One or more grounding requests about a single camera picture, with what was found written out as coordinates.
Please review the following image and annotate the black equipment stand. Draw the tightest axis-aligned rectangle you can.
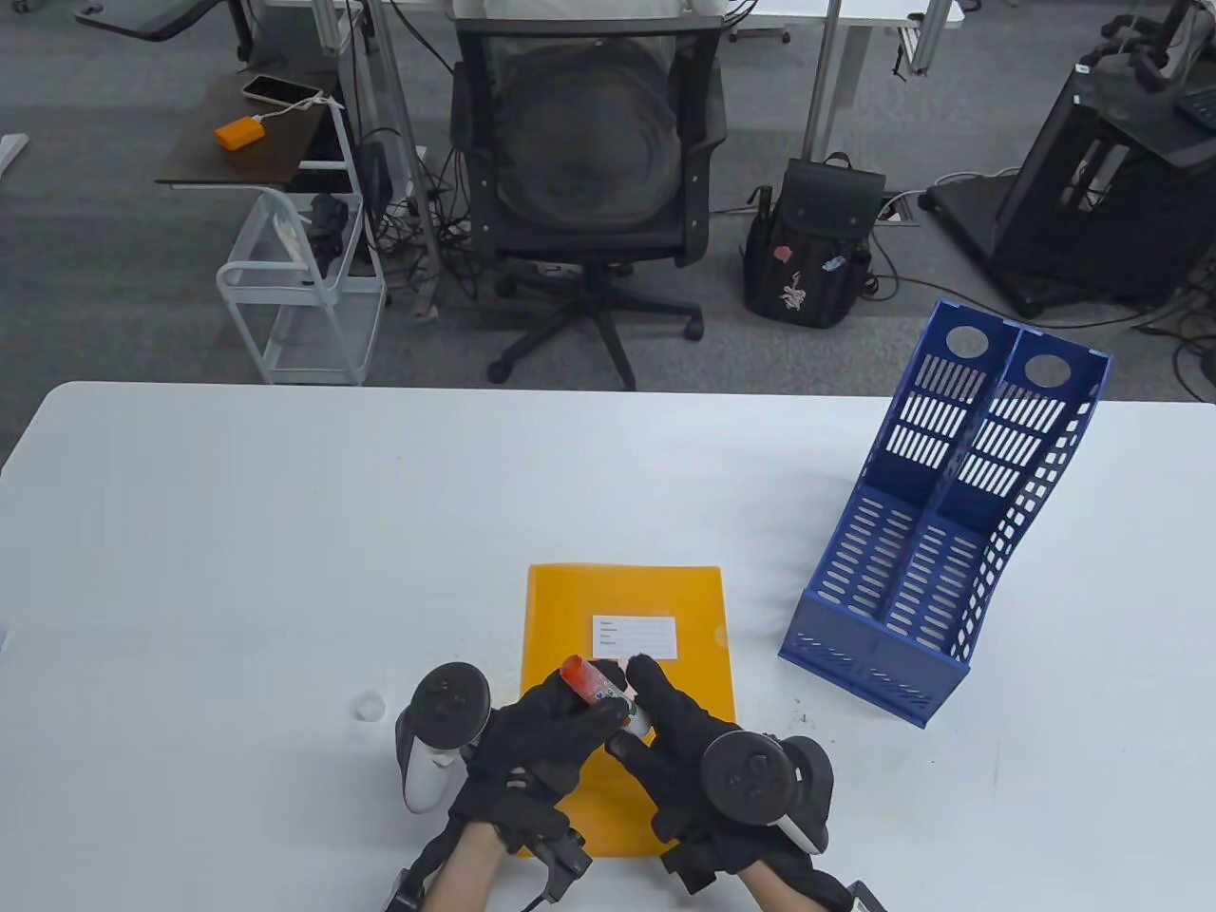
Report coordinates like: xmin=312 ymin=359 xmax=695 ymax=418
xmin=926 ymin=66 xmax=1216 ymax=319

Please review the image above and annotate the person's right hand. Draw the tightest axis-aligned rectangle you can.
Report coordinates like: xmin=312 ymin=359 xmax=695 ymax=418
xmin=606 ymin=654 xmax=856 ymax=912

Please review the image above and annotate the person's left hand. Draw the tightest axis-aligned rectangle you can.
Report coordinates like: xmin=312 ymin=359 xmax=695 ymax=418
xmin=446 ymin=665 xmax=633 ymax=899

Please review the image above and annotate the white label sticker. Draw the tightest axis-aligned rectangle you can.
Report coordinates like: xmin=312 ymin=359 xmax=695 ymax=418
xmin=593 ymin=616 xmax=679 ymax=660

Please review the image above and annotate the white wire cart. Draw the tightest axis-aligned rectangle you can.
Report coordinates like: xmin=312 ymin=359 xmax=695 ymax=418
xmin=216 ymin=185 xmax=389 ymax=387

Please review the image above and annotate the blue plastic file rack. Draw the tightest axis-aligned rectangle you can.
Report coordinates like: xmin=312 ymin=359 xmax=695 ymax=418
xmin=778 ymin=300 xmax=1112 ymax=730

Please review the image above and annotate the black mesh office chair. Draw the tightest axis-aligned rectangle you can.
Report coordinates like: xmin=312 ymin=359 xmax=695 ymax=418
xmin=449 ymin=14 xmax=731 ymax=392

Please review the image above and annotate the brown side table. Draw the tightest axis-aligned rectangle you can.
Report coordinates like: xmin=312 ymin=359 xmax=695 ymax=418
xmin=155 ymin=71 xmax=348 ymax=189

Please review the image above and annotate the black backpack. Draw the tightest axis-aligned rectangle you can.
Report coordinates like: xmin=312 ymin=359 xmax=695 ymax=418
xmin=741 ymin=152 xmax=889 ymax=331

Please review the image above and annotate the black bag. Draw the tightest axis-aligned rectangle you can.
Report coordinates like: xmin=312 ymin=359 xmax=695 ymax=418
xmin=306 ymin=193 xmax=351 ymax=281

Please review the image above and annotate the black hand controller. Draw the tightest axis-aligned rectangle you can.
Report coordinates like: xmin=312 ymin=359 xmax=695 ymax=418
xmin=700 ymin=730 xmax=834 ymax=853
xmin=395 ymin=662 xmax=492 ymax=814

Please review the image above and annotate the orange glue stick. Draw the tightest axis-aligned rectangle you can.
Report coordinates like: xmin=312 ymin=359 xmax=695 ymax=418
xmin=560 ymin=655 xmax=655 ymax=739

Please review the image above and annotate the white desk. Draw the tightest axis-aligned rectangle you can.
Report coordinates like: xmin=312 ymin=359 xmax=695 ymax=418
xmin=261 ymin=0 xmax=965 ymax=319

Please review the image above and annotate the white smartphone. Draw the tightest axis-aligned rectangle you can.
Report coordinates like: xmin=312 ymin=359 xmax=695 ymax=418
xmin=241 ymin=74 xmax=324 ymax=107

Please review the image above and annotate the black right hand controller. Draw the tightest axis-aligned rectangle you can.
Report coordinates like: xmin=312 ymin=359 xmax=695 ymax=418
xmin=700 ymin=730 xmax=834 ymax=853

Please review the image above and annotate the black left hand controller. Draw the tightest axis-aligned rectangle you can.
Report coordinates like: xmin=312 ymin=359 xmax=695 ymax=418
xmin=395 ymin=662 xmax=492 ymax=814

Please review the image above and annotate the yellow L-shaped folder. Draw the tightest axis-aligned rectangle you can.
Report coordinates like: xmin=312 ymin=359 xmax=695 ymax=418
xmin=521 ymin=565 xmax=737 ymax=856

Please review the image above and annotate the person's right forearm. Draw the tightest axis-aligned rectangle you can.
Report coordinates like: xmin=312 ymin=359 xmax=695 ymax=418
xmin=736 ymin=864 xmax=808 ymax=912

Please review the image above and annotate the white charging cable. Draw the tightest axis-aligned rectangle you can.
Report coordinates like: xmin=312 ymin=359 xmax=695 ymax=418
xmin=256 ymin=93 xmax=345 ymax=124

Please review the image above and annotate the person's left forearm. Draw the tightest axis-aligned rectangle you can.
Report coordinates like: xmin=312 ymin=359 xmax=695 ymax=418
xmin=418 ymin=822 xmax=509 ymax=912

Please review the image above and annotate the black equipment on stand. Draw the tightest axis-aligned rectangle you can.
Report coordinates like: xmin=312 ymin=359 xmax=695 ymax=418
xmin=1078 ymin=0 xmax=1216 ymax=134

